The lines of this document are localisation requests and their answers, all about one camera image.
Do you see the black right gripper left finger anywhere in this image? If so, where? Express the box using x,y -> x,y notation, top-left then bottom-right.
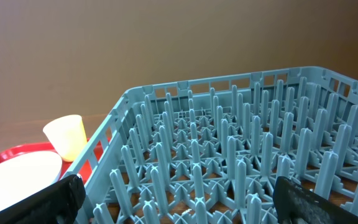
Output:
0,174 -> 86,224

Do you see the red plastic tray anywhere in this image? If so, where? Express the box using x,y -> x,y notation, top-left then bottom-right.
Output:
0,141 -> 103,184

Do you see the yellow plastic cup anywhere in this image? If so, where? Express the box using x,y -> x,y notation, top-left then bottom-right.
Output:
43,114 -> 87,162

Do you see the grey plastic dishwasher rack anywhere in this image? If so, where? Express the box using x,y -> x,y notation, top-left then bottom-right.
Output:
67,67 -> 358,223

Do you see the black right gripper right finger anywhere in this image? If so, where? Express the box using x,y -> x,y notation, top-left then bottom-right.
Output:
273,176 -> 358,224

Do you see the light blue plate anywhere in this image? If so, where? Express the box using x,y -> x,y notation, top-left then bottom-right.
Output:
0,151 -> 63,211

